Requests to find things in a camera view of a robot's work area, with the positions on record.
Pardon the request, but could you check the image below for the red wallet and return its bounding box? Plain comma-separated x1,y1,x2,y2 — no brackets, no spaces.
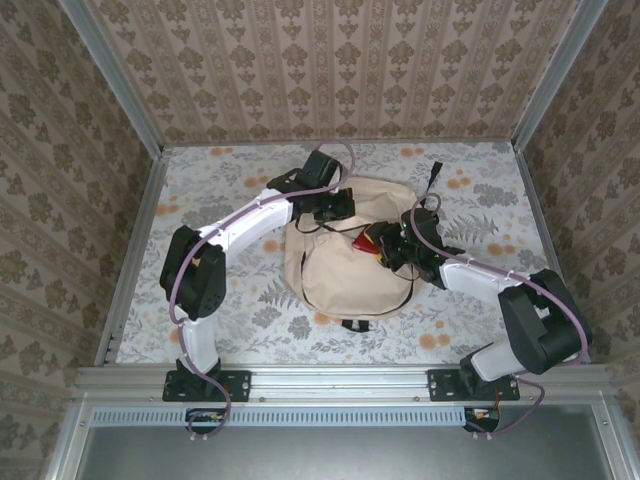
352,227,381,254

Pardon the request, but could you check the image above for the beige canvas backpack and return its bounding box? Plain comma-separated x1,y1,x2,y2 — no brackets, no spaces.
283,160,446,334

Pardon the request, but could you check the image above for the floral patterned tablecloth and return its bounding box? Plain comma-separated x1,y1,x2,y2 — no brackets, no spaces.
115,142,581,365

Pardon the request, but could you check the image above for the grey metal panel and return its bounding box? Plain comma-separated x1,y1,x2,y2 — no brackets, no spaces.
47,399,640,480

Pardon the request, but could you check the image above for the long aluminium frame rail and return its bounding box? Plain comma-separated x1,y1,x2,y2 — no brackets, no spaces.
74,364,614,401

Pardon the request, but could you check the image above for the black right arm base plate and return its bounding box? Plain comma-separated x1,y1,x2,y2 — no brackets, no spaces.
427,368,521,403

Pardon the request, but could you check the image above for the aluminium side rail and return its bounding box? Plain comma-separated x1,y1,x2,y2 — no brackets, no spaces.
94,147,171,369
512,142,594,366

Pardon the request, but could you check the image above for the grey slotted cable duct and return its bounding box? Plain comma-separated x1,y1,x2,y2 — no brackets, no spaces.
92,405,466,427

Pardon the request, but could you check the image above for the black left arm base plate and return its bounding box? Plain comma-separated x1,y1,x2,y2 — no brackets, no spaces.
162,368,252,403

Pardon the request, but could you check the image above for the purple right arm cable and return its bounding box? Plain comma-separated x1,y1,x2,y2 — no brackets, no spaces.
409,193,591,441

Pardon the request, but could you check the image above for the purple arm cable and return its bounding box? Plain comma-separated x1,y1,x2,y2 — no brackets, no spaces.
409,193,591,441
168,138,357,441

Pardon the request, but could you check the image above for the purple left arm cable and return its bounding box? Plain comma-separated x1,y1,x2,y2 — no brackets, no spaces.
168,138,357,441

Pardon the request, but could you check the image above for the aluminium corner post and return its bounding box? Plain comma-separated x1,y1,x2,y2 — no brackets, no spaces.
58,0,166,156
510,0,612,154

